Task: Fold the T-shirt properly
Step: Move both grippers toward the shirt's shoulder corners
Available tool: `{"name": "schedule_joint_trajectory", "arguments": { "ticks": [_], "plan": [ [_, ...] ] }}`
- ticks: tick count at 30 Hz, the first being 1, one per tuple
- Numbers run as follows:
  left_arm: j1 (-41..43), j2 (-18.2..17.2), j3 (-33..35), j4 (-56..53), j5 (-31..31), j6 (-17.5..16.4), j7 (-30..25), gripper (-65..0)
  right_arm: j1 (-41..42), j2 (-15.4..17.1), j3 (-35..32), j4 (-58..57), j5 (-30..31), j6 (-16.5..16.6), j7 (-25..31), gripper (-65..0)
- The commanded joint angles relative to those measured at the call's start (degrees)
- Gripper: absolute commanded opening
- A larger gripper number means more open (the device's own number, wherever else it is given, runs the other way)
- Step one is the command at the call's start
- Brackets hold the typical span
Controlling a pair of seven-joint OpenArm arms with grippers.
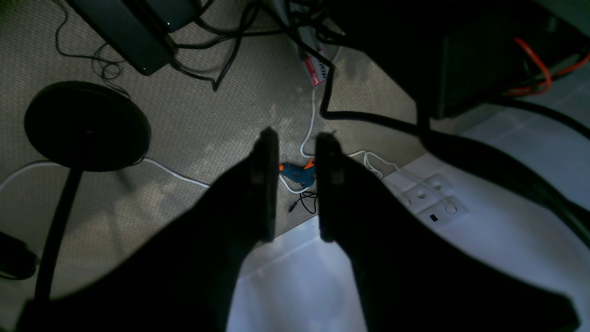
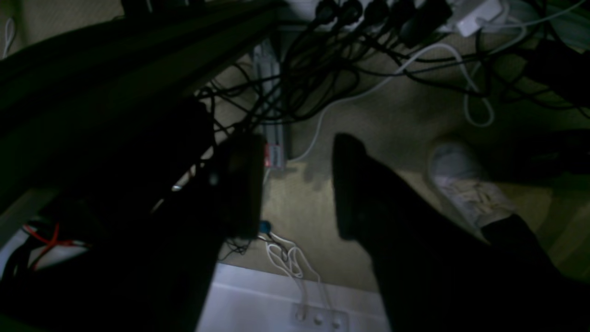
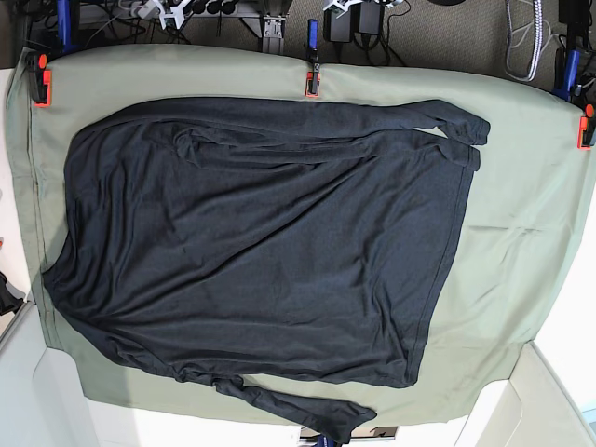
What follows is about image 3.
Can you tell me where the orange black clamp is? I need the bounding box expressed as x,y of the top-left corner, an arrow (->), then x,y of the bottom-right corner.
577,104 -> 596,151
305,19 -> 320,98
25,52 -> 52,108
314,435 -> 338,447

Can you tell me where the dark long-sleeve T-shirt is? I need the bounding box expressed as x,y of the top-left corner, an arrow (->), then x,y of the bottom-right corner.
44,98 -> 491,443

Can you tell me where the right orange black clamp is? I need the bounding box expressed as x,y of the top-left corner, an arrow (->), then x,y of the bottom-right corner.
577,104 -> 596,151

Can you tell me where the white power strip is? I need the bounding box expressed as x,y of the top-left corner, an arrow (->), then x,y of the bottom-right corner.
117,0 -> 157,20

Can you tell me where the grey aluminium frame bracket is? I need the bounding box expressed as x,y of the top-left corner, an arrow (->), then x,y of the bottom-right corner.
260,15 -> 286,56

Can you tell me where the bottom orange black clamp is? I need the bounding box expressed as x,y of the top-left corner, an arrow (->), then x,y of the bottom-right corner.
314,435 -> 338,447

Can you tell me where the centre orange black clamp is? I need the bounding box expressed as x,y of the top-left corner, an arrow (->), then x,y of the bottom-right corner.
305,19 -> 320,98

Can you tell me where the black power adapter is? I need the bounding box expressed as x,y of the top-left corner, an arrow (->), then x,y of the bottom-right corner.
323,1 -> 385,44

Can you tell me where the green table cloth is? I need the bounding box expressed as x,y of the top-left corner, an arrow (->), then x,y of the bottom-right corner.
5,45 -> 595,426

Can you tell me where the left orange black clamp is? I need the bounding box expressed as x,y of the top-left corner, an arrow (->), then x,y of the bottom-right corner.
25,52 -> 52,108

